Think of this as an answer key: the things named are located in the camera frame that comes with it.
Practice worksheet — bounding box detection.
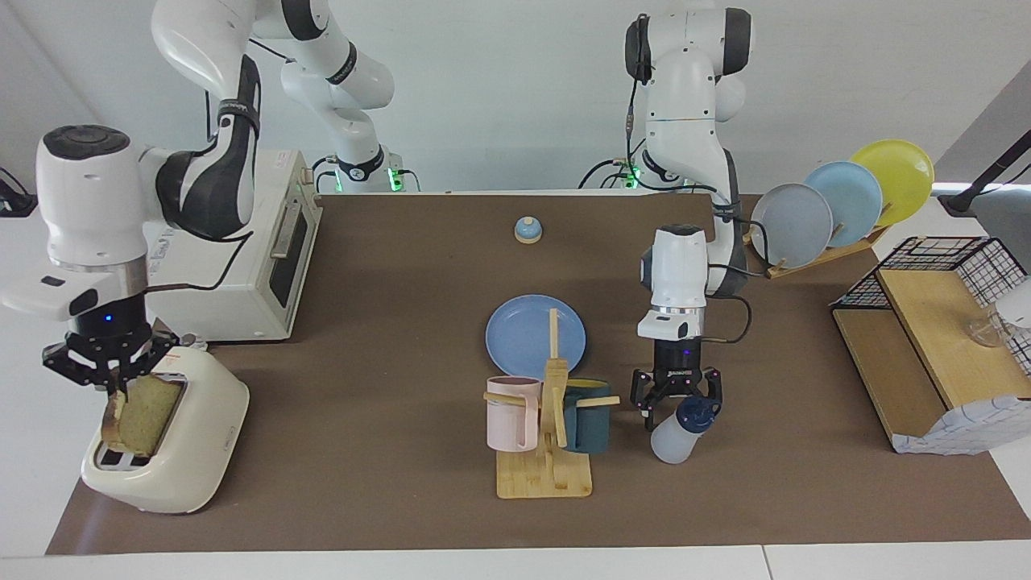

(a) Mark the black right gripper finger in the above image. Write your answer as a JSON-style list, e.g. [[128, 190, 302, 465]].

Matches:
[[44, 342, 128, 397], [121, 330, 180, 379]]

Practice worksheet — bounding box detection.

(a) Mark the translucent seasoning bottle blue cap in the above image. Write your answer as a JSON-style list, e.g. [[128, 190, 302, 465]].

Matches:
[[650, 396, 723, 465]]

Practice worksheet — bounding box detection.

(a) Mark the toasted bread slice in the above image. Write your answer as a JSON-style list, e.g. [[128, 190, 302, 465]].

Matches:
[[102, 373, 182, 458]]

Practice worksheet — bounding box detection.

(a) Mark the periwinkle blue plate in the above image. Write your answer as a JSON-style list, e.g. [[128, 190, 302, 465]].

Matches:
[[485, 294, 587, 381]]

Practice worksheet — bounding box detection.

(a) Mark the pale grey plate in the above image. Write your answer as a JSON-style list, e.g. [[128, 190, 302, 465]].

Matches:
[[749, 183, 834, 269]]

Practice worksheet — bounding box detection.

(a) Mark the wooden plate rack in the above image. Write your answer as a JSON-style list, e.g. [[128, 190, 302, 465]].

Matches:
[[739, 201, 891, 280]]

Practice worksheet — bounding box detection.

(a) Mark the light blue plate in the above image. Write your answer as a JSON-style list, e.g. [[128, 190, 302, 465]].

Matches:
[[804, 161, 884, 248]]

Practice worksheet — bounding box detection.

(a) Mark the yellow plate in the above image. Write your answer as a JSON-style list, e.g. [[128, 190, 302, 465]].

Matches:
[[850, 139, 935, 229]]

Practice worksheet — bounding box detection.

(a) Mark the dark teal mug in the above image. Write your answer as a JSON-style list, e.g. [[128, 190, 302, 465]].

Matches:
[[561, 379, 611, 454]]

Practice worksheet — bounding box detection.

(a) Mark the white toaster oven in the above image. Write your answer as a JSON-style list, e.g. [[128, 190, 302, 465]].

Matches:
[[141, 149, 323, 343]]

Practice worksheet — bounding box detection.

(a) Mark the cream two-slot toaster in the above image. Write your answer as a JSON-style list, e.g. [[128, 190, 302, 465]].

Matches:
[[81, 346, 251, 516]]

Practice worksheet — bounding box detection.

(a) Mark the wooden mug rack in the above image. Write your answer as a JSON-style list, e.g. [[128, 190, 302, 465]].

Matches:
[[482, 309, 621, 500]]

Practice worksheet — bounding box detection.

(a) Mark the pink ribbed mug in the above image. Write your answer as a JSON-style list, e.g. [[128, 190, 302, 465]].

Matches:
[[486, 375, 542, 452]]

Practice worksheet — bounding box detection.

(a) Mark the wooden two-tier shelf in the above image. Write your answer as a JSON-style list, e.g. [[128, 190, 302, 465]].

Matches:
[[832, 268, 1031, 454]]

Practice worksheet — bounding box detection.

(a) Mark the brown table mat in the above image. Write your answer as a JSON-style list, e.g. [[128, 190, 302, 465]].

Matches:
[[44, 192, 1031, 557]]

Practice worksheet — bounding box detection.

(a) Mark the white blue-grid cloth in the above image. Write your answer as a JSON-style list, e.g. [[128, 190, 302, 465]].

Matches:
[[890, 395, 1031, 456]]

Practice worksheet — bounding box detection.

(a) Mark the clear glass cup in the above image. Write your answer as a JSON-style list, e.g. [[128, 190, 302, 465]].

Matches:
[[965, 313, 1009, 349]]

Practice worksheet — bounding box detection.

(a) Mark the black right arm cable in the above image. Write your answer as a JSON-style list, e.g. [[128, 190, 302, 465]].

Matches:
[[145, 44, 267, 292]]

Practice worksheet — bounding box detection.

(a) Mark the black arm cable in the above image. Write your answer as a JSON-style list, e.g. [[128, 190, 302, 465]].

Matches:
[[145, 44, 267, 292], [627, 14, 770, 346]]

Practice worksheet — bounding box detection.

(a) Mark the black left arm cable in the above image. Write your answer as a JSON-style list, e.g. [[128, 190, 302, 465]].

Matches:
[[627, 14, 770, 346]]

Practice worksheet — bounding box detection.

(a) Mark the black clamp mount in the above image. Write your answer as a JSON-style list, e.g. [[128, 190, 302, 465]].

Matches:
[[0, 168, 43, 218]]

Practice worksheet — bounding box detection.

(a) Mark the black base cable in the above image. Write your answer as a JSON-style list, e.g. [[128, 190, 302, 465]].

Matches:
[[310, 153, 421, 194], [578, 121, 655, 190]]

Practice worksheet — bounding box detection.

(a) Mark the black wire basket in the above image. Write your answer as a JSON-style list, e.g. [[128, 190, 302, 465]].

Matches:
[[830, 236, 1031, 379]]

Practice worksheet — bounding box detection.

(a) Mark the black camera stand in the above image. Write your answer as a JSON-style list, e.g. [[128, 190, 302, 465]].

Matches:
[[938, 129, 1031, 217]]

